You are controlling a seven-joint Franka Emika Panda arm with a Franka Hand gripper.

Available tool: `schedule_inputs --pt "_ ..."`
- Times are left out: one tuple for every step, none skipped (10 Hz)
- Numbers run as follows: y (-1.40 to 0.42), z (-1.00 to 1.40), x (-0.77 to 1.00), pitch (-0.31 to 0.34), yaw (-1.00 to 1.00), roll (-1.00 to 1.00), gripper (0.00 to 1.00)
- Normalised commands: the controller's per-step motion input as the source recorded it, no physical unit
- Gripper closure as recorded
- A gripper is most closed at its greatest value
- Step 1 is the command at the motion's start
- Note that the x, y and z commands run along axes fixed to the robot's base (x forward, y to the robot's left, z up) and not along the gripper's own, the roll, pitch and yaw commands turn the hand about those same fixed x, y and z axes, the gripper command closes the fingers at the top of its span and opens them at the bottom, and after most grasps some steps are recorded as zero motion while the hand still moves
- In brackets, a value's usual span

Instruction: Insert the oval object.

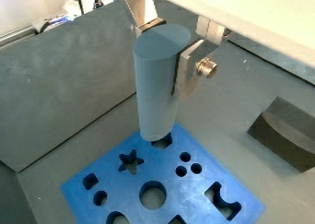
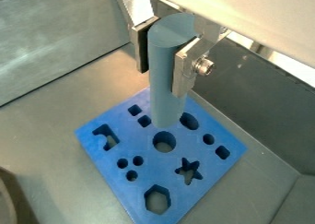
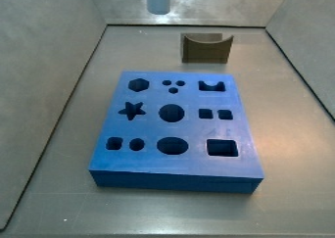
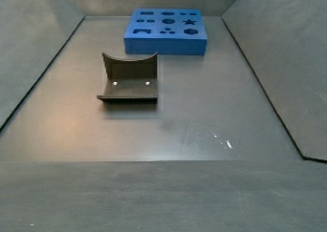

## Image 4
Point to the black curved holder stand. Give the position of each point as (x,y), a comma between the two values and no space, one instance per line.
(131,79)

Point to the blue shape sorter block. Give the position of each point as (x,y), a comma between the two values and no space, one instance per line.
(164,31)

